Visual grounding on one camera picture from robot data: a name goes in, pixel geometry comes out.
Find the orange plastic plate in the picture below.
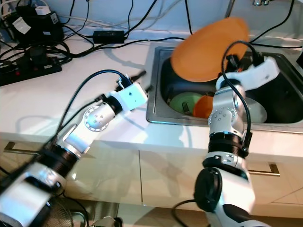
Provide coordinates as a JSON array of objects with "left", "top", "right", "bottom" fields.
[{"left": 170, "top": 17, "right": 249, "bottom": 82}]

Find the orange plastic bowl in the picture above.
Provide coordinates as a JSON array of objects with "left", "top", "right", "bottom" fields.
[{"left": 193, "top": 95, "right": 214, "bottom": 119}]

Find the black power strip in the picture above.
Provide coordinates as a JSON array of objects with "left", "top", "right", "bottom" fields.
[{"left": 0, "top": 57, "right": 62, "bottom": 87}]

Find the black power adapter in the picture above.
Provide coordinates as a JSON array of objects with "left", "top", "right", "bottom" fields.
[{"left": 92, "top": 30, "right": 126, "bottom": 44}]

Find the green plate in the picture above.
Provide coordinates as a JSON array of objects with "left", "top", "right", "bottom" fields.
[{"left": 169, "top": 92, "right": 203, "bottom": 114}]

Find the clear glass bowl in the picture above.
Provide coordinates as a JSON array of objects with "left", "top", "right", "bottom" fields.
[{"left": 246, "top": 97, "right": 268, "bottom": 122}]

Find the black battery charger with labels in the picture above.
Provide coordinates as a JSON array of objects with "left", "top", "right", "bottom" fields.
[{"left": 5, "top": 5, "right": 64, "bottom": 47}]

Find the metal faucet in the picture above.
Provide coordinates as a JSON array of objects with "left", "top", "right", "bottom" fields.
[{"left": 224, "top": 0, "right": 236, "bottom": 18}]

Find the stainless steel sink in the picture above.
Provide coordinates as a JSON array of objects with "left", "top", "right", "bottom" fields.
[{"left": 147, "top": 45, "right": 303, "bottom": 126}]

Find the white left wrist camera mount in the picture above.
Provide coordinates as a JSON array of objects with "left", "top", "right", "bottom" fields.
[{"left": 111, "top": 81, "right": 148, "bottom": 112}]

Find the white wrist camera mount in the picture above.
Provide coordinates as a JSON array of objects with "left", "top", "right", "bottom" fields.
[
  {"left": 215, "top": 57, "right": 280, "bottom": 93},
  {"left": 111, "top": 81, "right": 148, "bottom": 112}
]

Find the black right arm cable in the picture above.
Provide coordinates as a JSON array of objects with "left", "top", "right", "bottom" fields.
[{"left": 220, "top": 40, "right": 266, "bottom": 152}]

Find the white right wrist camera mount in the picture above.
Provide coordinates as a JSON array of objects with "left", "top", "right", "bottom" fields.
[{"left": 215, "top": 57, "right": 280, "bottom": 93}]

